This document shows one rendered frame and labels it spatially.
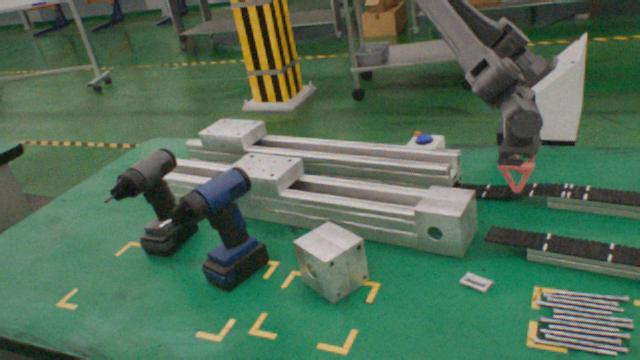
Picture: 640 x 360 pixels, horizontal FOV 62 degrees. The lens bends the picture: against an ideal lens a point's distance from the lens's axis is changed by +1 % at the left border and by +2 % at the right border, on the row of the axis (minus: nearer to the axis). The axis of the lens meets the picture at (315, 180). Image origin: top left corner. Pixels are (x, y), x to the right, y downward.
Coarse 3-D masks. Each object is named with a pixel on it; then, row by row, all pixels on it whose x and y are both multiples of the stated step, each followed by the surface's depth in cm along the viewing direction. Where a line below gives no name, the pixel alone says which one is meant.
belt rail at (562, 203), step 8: (552, 200) 111; (560, 200) 110; (568, 200) 109; (576, 200) 108; (560, 208) 111; (568, 208) 110; (576, 208) 109; (584, 208) 108; (592, 208) 107; (600, 208) 107; (608, 208) 106; (616, 208) 105; (624, 208) 104; (632, 208) 103; (624, 216) 105; (632, 216) 104
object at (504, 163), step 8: (504, 160) 108; (512, 160) 107; (520, 160) 107; (504, 168) 108; (512, 168) 108; (520, 168) 106; (528, 168) 105; (504, 176) 110; (528, 176) 107; (512, 184) 110; (520, 184) 110
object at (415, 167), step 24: (192, 144) 157; (264, 144) 152; (288, 144) 147; (312, 144) 143; (336, 144) 139; (360, 144) 136; (312, 168) 137; (336, 168) 133; (360, 168) 130; (384, 168) 125; (408, 168) 121; (432, 168) 118; (456, 168) 123
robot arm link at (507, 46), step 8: (504, 32) 140; (496, 40) 141; (504, 40) 140; (512, 40) 139; (496, 48) 141; (504, 48) 140; (512, 48) 140; (520, 48) 140; (504, 56) 141; (512, 56) 142; (520, 56) 144
